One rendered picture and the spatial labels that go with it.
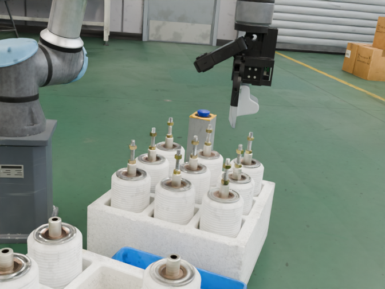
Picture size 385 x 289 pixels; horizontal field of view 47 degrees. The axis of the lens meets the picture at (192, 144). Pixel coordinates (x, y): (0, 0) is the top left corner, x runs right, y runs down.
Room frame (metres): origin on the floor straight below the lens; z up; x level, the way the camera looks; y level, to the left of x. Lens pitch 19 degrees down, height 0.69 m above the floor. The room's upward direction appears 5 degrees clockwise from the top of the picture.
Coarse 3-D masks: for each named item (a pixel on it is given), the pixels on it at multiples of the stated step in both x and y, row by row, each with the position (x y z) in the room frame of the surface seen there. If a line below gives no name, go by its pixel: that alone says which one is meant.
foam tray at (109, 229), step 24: (264, 192) 1.12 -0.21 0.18; (96, 216) 0.94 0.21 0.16; (120, 216) 0.92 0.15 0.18; (144, 216) 0.93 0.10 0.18; (264, 216) 1.07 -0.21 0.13; (96, 240) 0.94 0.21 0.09; (120, 240) 0.92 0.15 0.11; (144, 240) 0.90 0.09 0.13; (168, 240) 0.88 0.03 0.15; (192, 240) 0.87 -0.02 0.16; (216, 240) 0.85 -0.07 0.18; (240, 240) 0.86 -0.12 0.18; (264, 240) 1.15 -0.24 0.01; (192, 264) 0.86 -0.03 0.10; (216, 264) 0.85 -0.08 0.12; (240, 264) 0.83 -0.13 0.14
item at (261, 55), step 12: (240, 24) 0.90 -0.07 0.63; (252, 36) 0.92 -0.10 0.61; (264, 36) 0.90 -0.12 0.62; (276, 36) 0.90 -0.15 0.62; (252, 48) 0.91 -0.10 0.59; (264, 48) 0.90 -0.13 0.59; (240, 60) 0.89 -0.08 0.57; (252, 60) 0.89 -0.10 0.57; (264, 60) 0.89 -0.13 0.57; (240, 72) 0.90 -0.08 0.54; (252, 72) 0.90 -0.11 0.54; (264, 72) 0.91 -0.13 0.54; (252, 84) 0.90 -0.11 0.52; (264, 84) 0.89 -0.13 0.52
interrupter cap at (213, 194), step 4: (216, 188) 0.96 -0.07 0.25; (208, 192) 0.93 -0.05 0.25; (212, 192) 0.93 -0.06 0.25; (216, 192) 0.94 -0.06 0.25; (232, 192) 0.94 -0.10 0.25; (236, 192) 0.94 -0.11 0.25; (208, 196) 0.91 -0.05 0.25; (212, 196) 0.91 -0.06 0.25; (216, 196) 0.92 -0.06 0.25; (232, 196) 0.92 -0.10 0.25; (236, 196) 0.92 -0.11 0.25; (216, 200) 0.89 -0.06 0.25; (220, 200) 0.90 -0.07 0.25; (224, 200) 0.90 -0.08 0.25; (228, 200) 0.90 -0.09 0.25; (232, 200) 0.90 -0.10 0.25; (236, 200) 0.90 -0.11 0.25
